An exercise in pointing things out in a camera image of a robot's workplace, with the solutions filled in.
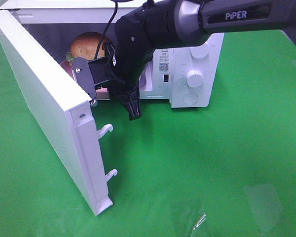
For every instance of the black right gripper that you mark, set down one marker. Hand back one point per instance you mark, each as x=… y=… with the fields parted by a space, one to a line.
x=123 y=69

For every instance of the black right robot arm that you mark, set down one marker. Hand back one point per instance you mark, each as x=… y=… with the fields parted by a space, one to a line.
x=183 y=23

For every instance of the round white door release button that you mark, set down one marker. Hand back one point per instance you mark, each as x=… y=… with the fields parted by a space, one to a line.
x=190 y=98

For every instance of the white microwave knob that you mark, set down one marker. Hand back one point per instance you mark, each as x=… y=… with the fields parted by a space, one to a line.
x=194 y=78
x=199 y=52

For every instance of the white microwave door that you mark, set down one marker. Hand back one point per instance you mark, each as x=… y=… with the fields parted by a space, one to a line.
x=62 y=110

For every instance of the pink round plate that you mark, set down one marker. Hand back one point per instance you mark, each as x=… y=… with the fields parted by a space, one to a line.
x=68 y=68

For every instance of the white microwave oven body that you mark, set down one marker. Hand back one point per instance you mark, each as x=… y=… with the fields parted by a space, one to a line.
x=37 y=35

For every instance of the upper white microwave knob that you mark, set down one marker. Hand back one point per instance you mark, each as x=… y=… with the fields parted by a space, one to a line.
x=199 y=52

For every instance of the lower white microwave knob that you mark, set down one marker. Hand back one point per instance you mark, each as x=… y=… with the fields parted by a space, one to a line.
x=194 y=78

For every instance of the toy hamburger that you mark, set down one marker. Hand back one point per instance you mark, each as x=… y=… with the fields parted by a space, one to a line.
x=85 y=46

